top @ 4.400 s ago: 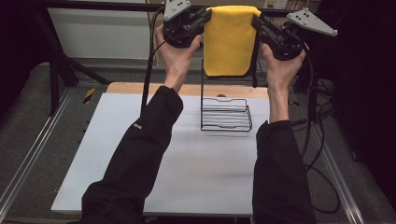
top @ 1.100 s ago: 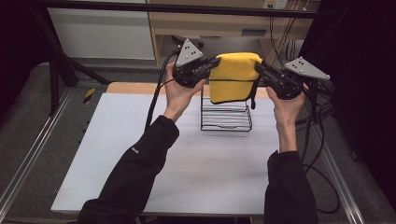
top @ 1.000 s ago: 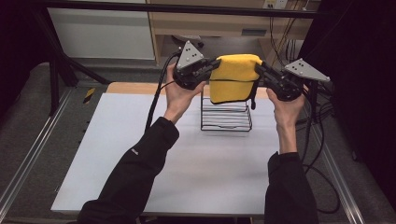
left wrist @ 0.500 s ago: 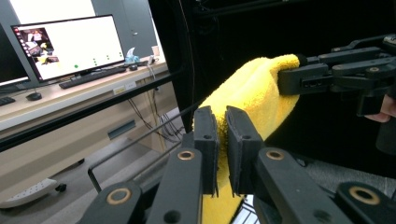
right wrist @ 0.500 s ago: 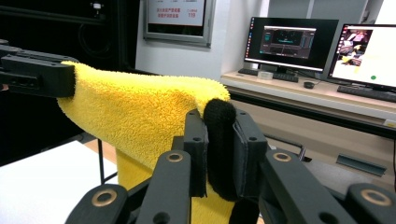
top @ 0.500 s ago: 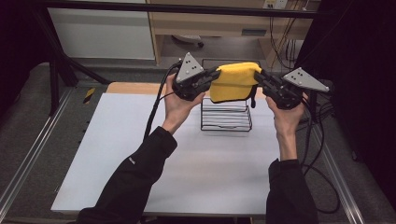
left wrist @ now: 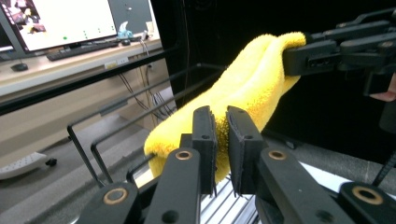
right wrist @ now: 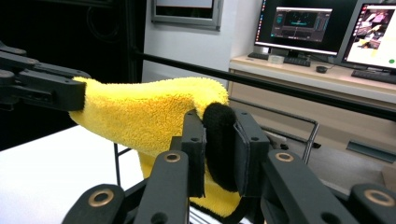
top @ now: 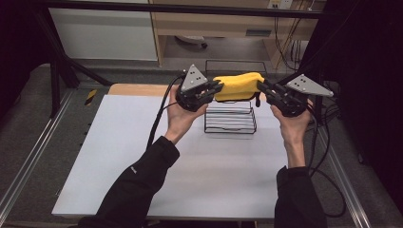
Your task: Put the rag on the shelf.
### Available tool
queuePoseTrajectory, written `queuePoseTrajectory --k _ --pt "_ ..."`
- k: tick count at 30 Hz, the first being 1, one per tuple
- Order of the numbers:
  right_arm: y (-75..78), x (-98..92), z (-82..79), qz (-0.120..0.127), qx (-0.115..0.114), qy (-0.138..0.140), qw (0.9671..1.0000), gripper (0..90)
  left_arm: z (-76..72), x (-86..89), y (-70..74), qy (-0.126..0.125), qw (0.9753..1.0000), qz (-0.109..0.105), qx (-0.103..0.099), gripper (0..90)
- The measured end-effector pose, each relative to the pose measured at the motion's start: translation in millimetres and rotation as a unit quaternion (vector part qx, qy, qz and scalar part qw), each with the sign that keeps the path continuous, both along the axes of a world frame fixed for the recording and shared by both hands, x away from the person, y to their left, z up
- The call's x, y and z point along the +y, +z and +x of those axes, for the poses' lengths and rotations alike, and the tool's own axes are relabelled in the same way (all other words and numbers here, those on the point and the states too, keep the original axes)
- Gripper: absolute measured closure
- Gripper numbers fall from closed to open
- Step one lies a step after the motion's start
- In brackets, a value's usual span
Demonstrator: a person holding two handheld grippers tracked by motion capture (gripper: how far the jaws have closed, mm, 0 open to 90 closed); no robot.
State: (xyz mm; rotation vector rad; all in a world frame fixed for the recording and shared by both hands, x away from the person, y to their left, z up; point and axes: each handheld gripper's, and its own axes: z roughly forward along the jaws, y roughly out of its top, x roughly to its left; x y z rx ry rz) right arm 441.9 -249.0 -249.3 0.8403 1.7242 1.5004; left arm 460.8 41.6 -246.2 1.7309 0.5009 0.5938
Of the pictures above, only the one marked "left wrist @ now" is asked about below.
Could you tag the yellow towel with black edge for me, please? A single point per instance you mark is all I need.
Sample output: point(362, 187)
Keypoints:
point(249, 84)

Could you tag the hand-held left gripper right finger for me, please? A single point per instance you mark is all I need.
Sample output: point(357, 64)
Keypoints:
point(244, 146)

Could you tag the black curtain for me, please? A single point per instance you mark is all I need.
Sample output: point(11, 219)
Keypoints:
point(311, 124)

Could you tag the large computer monitor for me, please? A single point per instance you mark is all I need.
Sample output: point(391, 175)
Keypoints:
point(62, 21)

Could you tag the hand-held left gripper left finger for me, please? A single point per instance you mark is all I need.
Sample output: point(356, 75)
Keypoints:
point(205, 140)

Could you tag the blue figurine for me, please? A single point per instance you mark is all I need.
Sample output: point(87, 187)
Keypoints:
point(124, 31)

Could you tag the wooden desk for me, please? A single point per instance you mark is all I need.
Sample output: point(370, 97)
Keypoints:
point(56, 102)
point(77, 81)

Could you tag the white chair base with caster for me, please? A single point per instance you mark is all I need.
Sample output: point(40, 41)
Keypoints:
point(21, 165)

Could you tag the white cup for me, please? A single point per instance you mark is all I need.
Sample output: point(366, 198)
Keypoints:
point(150, 28)

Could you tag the black keyboard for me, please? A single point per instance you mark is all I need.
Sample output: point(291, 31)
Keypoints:
point(81, 49)

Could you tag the black computer mouse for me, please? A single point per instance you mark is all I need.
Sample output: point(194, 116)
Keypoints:
point(19, 67)

